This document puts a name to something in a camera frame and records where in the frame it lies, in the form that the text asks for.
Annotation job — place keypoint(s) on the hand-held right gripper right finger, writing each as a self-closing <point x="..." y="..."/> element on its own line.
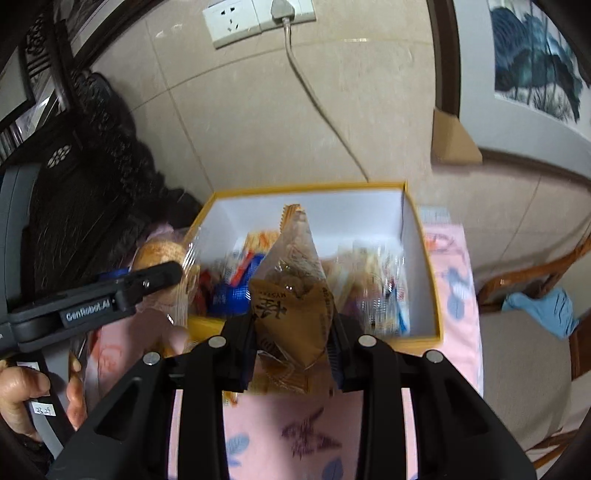
<point x="341" y="364"/>

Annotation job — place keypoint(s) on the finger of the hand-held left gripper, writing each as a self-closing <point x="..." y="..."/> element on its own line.
<point x="157" y="277"/>

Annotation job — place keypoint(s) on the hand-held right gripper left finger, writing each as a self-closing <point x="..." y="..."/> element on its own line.
<point x="231" y="355"/>

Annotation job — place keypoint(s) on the golden bun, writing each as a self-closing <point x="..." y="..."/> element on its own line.
<point x="161" y="254"/>

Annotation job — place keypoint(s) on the red snack packet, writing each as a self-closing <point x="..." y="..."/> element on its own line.
<point x="203" y="295"/>

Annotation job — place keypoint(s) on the blue snack packet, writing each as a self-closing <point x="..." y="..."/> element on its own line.
<point x="226" y="297"/>

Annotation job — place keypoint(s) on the brown paper snack packet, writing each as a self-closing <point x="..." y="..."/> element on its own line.
<point x="286" y="323"/>

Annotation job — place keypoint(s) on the yellow cardboard box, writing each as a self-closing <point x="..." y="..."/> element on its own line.
<point x="323" y="207"/>

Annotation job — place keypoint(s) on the person's left hand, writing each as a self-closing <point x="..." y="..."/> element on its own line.
<point x="23" y="387"/>

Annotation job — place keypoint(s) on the clear wrapped snack packet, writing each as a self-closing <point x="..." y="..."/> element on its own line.
<point x="378" y="295"/>

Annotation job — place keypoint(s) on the pink printed blanket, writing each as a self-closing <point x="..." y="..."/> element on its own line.
<point x="277" y="438"/>

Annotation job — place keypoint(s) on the orange and white snack packet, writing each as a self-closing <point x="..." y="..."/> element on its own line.
<point x="251" y="249"/>

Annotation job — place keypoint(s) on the wooden chair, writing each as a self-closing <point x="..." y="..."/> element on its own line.
<point x="521" y="277"/>

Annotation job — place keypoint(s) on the blue cloth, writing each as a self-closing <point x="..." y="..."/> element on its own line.
<point x="540" y="311"/>

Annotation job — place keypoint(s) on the brown cardboard box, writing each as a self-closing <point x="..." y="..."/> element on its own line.
<point x="455" y="138"/>

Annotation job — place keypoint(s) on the dark carved wooden furniture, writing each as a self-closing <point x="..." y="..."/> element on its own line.
<point x="41" y="46"/>

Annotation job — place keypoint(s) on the white plug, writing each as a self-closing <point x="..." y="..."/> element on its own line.
<point x="282" y="9"/>

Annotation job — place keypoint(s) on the framed blue ink painting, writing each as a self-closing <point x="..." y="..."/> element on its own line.
<point x="531" y="55"/>

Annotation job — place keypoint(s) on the white wall socket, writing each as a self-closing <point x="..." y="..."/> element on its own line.
<point x="304" y="9"/>
<point x="226" y="23"/>

